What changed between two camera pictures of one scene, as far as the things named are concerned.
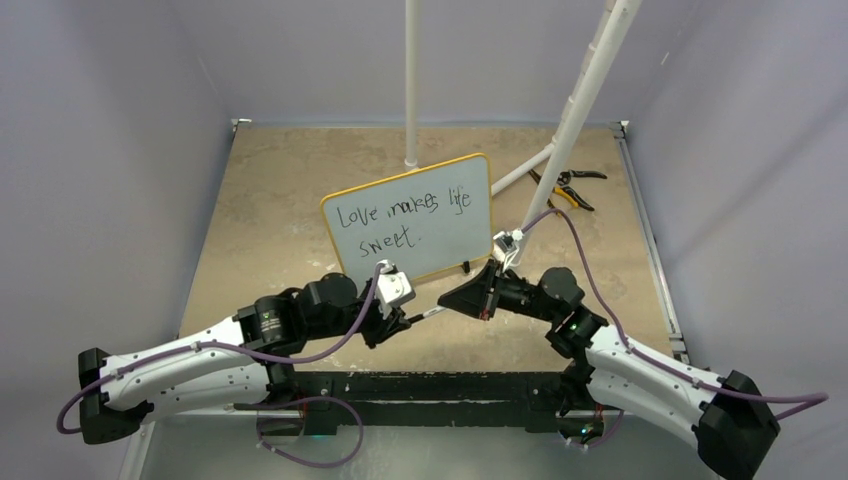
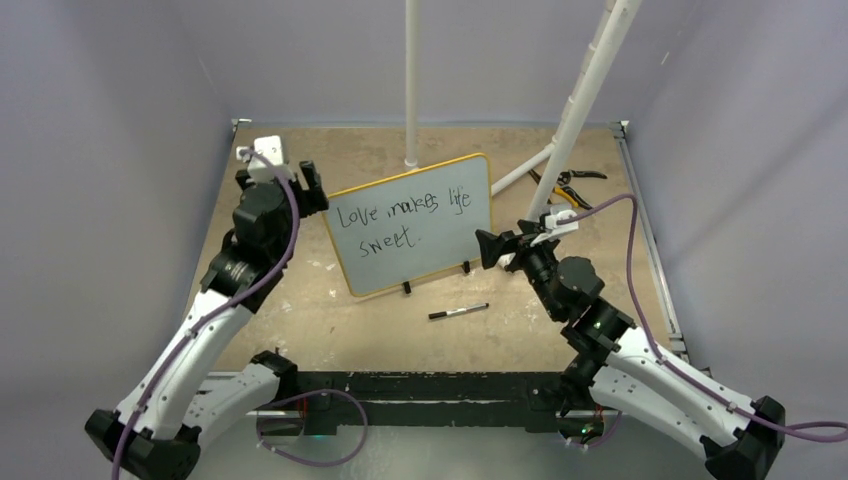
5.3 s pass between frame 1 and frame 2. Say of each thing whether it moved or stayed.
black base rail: stayed
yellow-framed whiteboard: stayed
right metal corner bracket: stayed
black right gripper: moved
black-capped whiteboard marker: moved
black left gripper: moved
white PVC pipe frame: stayed
